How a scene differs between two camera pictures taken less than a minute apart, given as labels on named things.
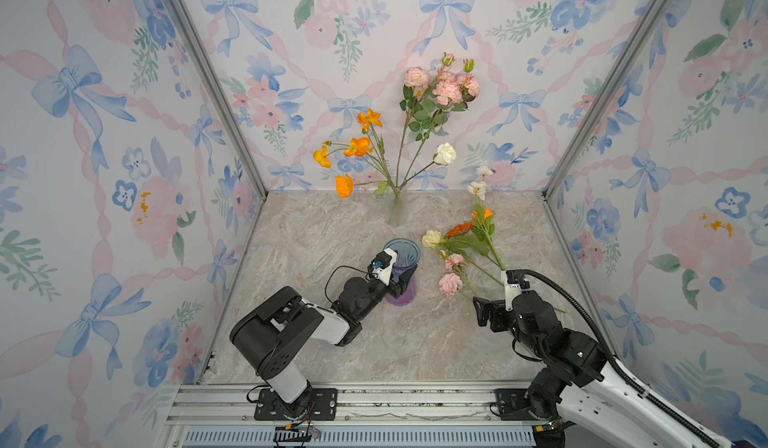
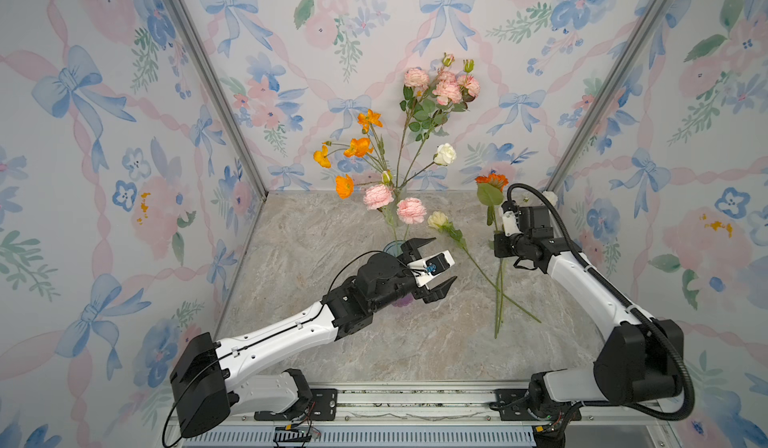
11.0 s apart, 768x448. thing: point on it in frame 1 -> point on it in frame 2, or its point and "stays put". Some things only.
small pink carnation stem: [455, 261] -> [409, 211]
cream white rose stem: [445, 155] stays put
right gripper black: [498, 311] -> [498, 245]
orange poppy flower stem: [371, 148] stays put
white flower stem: [478, 188] -> [551, 197]
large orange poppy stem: [345, 185] stays put
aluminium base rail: [226, 416] stays put
